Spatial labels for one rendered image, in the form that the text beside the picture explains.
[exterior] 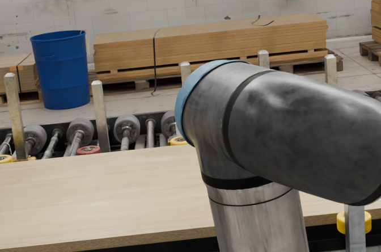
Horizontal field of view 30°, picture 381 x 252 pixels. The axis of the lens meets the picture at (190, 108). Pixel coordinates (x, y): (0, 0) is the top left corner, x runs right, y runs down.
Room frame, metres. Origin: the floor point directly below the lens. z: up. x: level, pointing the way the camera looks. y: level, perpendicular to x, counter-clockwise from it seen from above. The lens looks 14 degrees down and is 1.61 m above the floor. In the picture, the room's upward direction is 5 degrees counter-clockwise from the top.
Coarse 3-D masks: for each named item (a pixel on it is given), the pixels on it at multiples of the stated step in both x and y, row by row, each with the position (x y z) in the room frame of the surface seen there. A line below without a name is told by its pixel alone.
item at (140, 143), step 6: (138, 138) 2.95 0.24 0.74; (144, 138) 2.94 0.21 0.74; (156, 138) 2.99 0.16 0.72; (162, 138) 2.91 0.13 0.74; (66, 144) 2.97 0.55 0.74; (90, 144) 2.94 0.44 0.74; (138, 144) 2.86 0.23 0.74; (144, 144) 2.86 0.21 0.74; (162, 144) 2.83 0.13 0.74; (66, 150) 2.87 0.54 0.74; (66, 156) 2.79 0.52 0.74
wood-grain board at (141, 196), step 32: (32, 160) 2.27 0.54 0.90; (64, 160) 2.24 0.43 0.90; (96, 160) 2.20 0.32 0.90; (128, 160) 2.17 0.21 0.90; (160, 160) 2.14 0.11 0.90; (192, 160) 2.11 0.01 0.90; (0, 192) 1.98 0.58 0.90; (32, 192) 1.96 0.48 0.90; (64, 192) 1.93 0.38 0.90; (96, 192) 1.90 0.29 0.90; (128, 192) 1.88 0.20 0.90; (160, 192) 1.86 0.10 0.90; (192, 192) 1.83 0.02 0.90; (0, 224) 1.74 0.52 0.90; (32, 224) 1.72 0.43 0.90; (64, 224) 1.70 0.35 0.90; (96, 224) 1.68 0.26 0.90; (128, 224) 1.66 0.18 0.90; (160, 224) 1.64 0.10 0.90; (192, 224) 1.62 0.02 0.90; (320, 224) 1.60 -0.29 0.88
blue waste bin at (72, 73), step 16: (64, 32) 7.21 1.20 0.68; (80, 32) 7.12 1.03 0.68; (32, 48) 6.87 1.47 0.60; (48, 48) 6.70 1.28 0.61; (64, 48) 6.70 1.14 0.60; (80, 48) 6.81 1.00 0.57; (48, 64) 6.72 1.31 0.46; (64, 64) 6.71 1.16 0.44; (80, 64) 6.80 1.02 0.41; (48, 80) 6.74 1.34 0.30; (64, 80) 6.71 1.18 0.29; (80, 80) 6.79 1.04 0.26; (48, 96) 6.76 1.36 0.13; (64, 96) 6.72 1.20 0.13; (80, 96) 6.78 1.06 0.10
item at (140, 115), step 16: (160, 112) 2.99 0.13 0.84; (0, 128) 2.97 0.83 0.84; (48, 128) 2.98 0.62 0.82; (64, 128) 2.98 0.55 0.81; (96, 128) 2.98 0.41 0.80; (112, 128) 2.98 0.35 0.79; (144, 128) 2.99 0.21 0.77; (160, 128) 2.99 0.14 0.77; (0, 144) 2.97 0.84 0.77; (48, 144) 2.98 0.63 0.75; (64, 144) 2.98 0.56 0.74; (112, 144) 2.98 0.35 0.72
